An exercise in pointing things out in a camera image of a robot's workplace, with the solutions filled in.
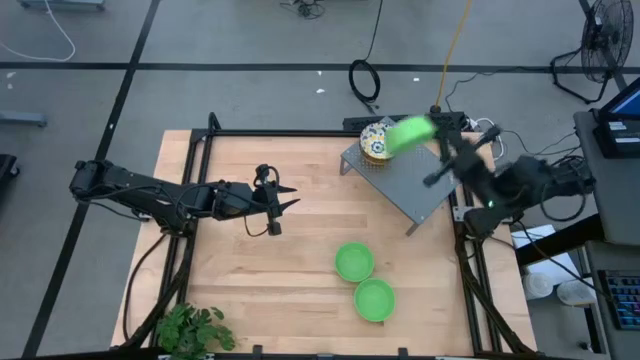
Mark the black aluminium frame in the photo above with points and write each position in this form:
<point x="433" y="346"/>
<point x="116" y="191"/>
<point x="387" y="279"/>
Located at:
<point x="300" y="133"/>

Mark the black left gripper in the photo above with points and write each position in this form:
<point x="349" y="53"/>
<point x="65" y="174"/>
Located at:
<point x="265" y="200"/>

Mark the backlit black keyboard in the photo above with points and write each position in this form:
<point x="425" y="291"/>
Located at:
<point x="625" y="300"/>

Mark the green plastic mini bowl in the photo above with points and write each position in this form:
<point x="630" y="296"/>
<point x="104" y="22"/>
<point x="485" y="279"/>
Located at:
<point x="354" y="261"/>
<point x="374" y="299"/>
<point x="407" y="134"/>

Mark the black box with white labels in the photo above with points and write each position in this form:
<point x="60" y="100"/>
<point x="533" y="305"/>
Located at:
<point x="617" y="140"/>

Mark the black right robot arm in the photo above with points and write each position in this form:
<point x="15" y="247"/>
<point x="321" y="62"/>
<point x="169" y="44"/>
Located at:
<point x="525" y="180"/>

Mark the black perforated box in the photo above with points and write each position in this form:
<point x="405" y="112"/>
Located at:
<point x="357" y="122"/>

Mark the white plastic container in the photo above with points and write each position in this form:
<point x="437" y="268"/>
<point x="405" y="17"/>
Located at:
<point x="537" y="286"/>
<point x="575" y="293"/>

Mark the grey perforated metal stand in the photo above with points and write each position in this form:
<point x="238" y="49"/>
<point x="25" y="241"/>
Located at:
<point x="400" y="185"/>

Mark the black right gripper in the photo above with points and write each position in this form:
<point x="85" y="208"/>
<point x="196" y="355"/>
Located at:
<point x="470" y="162"/>

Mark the computer monitor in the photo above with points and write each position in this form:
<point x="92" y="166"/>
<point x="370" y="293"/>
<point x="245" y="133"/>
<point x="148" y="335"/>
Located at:
<point x="627" y="102"/>

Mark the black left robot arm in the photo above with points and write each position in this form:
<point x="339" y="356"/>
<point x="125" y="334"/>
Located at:
<point x="150" y="192"/>

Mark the grey table foot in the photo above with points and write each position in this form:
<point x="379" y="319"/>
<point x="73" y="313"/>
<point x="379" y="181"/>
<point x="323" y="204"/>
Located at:
<point x="22" y="119"/>

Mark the black floor fan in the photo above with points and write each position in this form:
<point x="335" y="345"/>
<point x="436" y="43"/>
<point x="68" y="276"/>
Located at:
<point x="605" y="45"/>

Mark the grey keyboard desk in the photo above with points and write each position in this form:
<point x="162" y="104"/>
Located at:
<point x="612" y="345"/>

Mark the white paper sheet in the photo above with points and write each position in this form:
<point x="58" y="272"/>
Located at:
<point x="545" y="265"/>

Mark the black desk beam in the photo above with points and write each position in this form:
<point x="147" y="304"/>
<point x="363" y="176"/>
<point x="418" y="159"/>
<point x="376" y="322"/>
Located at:
<point x="560" y="240"/>

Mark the black chair base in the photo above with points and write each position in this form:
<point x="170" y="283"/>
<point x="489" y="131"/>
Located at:
<point x="6" y="167"/>

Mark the green leafy plant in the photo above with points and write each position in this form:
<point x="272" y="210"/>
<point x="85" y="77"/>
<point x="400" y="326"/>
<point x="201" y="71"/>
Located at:
<point x="192" y="332"/>

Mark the grey cart base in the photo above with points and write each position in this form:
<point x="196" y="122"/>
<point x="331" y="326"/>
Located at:
<point x="60" y="4"/>

